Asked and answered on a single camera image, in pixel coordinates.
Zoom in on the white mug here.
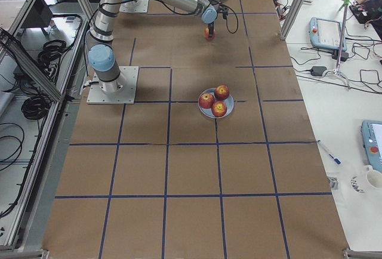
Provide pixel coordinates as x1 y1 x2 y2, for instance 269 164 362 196
350 165 381 193

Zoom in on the red plate apple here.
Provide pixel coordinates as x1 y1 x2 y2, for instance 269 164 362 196
211 101 227 118
198 92 215 109
214 85 230 101

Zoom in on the light blue plate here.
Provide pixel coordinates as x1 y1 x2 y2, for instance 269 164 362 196
198 88 235 119

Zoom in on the red plate apple back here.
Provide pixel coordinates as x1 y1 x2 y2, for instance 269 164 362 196
214 85 230 101

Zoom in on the small tripod stand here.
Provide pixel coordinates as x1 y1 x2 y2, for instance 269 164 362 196
322 0 351 90

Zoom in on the black power adapter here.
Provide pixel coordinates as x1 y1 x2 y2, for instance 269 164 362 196
310 66 327 76

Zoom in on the red plate apple front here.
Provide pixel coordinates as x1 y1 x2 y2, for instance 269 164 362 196
211 101 227 118

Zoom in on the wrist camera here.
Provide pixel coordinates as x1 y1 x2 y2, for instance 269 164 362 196
217 4 229 20

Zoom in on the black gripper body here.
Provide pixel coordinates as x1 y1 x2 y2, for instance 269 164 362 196
207 22 214 31

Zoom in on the red plate apple left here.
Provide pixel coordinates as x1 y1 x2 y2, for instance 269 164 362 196
198 92 215 109

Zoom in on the blue teach pendant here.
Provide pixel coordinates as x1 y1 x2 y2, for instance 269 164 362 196
361 120 382 172
309 17 347 51

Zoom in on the yellow-red apple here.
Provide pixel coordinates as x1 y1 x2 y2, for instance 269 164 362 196
204 27 215 41

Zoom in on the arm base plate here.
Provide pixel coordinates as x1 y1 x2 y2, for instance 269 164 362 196
87 66 139 104
119 0 149 14

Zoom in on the blue white pen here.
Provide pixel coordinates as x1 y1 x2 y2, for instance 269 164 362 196
317 140 341 165

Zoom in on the aluminium frame post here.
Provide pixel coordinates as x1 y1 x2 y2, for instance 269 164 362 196
279 0 317 41

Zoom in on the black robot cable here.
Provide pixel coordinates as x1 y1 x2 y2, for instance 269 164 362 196
208 0 239 35

